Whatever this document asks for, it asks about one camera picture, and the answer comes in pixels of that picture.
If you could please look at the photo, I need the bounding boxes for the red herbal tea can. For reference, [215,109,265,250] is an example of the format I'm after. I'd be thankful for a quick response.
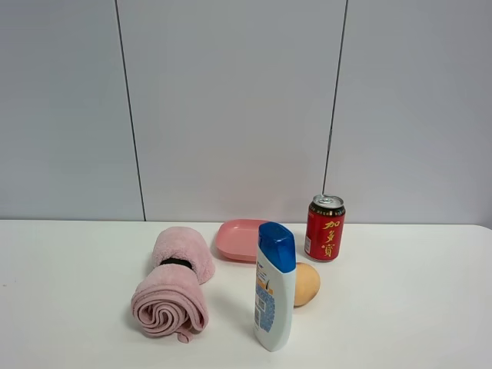
[304,194,346,262]

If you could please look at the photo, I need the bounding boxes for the pink plastic dish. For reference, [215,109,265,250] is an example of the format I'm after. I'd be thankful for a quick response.
[214,219,266,264]

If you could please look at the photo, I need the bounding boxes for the white blue shampoo bottle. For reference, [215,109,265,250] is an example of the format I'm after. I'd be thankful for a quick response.
[254,222,296,352]

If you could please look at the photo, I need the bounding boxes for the orange egg-shaped ball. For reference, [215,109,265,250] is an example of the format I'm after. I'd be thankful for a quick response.
[294,263,321,308]

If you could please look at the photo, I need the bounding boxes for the rolled pink towel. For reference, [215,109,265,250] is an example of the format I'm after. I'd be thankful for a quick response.
[131,227,215,344]

